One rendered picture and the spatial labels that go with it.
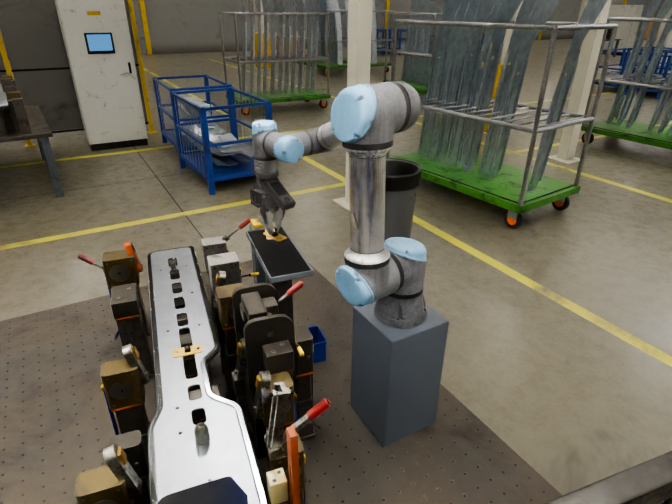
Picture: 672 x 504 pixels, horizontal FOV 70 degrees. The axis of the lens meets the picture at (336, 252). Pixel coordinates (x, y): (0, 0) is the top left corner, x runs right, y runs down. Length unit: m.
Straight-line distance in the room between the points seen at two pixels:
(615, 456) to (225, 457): 2.05
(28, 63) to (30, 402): 6.88
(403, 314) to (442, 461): 0.48
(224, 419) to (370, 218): 0.60
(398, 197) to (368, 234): 2.72
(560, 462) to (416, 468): 1.23
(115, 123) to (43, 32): 1.54
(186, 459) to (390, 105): 0.89
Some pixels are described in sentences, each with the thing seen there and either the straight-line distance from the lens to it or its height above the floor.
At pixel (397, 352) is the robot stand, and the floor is 1.06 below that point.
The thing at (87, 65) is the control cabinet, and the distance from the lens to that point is 7.66.
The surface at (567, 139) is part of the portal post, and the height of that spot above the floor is 0.30.
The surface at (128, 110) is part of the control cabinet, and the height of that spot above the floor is 0.53.
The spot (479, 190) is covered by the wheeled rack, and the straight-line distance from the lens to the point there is 4.99.
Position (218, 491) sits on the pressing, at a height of 1.32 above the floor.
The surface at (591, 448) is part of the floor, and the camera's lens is 2.79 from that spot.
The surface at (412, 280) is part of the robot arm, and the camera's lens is 1.30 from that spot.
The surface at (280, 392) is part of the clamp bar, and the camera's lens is 0.99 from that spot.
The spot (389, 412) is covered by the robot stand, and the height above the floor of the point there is 0.84.
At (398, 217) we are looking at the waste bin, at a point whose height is 0.36.
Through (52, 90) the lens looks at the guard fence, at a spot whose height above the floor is 0.75.
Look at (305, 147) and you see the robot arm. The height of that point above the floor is 1.53.
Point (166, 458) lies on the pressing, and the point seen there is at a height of 1.00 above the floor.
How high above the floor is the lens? 1.90
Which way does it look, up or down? 27 degrees down
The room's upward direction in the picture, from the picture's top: straight up
